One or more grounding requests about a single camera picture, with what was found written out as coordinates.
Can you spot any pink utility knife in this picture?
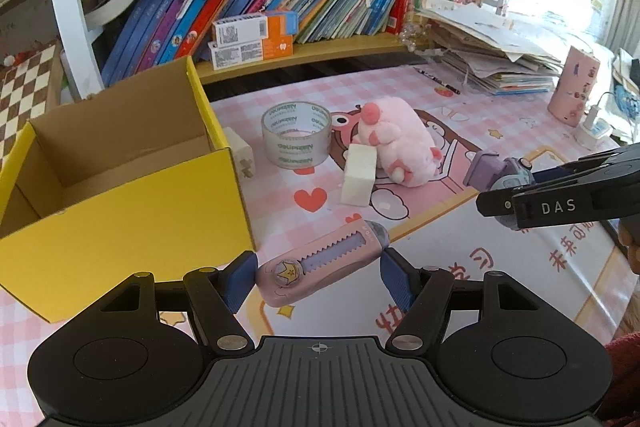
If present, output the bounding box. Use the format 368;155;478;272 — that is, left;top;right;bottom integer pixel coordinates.
256;219;390;308

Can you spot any grey toy car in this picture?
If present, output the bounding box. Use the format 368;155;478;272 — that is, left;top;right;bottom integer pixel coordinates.
462;149;536;230

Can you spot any white foam block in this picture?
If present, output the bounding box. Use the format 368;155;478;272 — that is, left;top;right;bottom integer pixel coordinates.
341;143;378;207

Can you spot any pink plush pig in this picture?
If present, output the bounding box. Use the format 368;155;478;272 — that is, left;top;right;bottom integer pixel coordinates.
354;96;442;187

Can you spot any white charger plug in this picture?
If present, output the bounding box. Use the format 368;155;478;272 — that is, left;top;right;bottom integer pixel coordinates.
224;127;256;181

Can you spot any clear packing tape roll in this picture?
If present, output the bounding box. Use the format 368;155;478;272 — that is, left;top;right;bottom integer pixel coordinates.
262;101;332;170

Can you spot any person right hand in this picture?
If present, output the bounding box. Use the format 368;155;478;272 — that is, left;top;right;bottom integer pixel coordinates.
618;225;640;274

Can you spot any white power strip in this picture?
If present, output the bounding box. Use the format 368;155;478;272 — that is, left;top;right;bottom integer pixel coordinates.
574;105;612;150

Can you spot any pink cylindrical cup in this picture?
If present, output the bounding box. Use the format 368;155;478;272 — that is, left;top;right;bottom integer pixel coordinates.
547;46;600;128

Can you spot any yellow cardboard box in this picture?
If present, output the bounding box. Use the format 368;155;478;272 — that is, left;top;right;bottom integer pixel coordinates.
1;57;255;323

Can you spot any pink cartoon desk mat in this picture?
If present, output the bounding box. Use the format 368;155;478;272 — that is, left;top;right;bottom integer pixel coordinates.
1;66;637;426

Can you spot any pile of papers and books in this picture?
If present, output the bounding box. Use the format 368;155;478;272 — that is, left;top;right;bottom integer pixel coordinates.
414;4;561;95

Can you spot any black patterned pencil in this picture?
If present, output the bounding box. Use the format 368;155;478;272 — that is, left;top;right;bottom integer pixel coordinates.
413;67;461;94

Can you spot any lower toothpaste box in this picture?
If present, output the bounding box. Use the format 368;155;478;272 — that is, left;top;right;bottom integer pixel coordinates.
208;36;294;70

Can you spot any toothpaste box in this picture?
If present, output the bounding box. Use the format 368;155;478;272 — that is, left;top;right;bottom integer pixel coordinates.
208;36;294;70
212;11;299;48

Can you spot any upper toothpaste box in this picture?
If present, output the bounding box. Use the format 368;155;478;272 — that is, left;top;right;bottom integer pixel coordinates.
212;11;299;48

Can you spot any chessboard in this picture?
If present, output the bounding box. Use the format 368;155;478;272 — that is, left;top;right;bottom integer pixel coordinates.
0;41;64;162

